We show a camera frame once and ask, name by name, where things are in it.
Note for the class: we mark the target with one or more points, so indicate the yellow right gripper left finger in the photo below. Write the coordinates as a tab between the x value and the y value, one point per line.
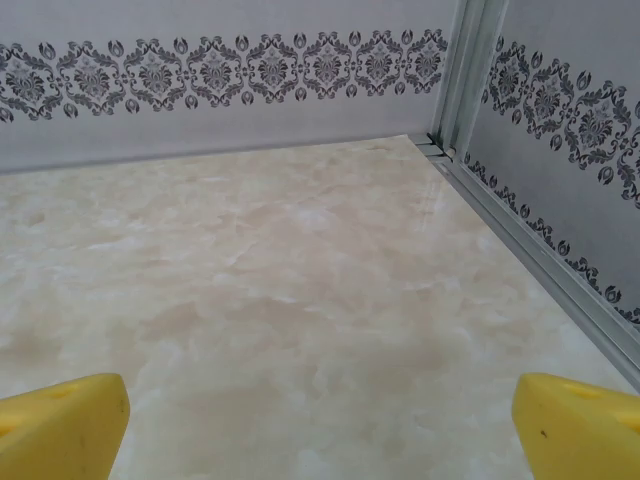
65	430

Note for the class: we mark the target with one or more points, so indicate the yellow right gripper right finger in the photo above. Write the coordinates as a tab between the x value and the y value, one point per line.
580	435

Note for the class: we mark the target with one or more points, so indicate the aluminium frame post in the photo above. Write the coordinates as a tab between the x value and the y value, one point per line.
465	75

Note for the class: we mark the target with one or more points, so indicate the aluminium table edge rail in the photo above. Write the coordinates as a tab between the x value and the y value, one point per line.
525	240

